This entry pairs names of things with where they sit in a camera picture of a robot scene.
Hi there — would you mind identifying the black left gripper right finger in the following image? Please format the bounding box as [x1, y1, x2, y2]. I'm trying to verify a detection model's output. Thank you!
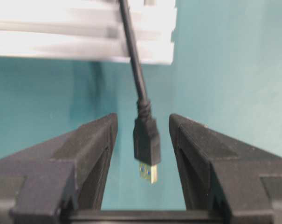
[169, 114, 282, 224]

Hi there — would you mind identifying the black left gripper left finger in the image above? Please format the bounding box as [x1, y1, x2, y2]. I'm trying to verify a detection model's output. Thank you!
[0, 113, 117, 224]

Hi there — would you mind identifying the black USB cable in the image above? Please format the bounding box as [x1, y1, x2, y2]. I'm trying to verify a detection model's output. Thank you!
[118, 0, 161, 184]

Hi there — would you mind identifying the white aluminium frame fixture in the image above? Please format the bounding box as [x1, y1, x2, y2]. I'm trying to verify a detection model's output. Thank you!
[0, 0, 178, 64]

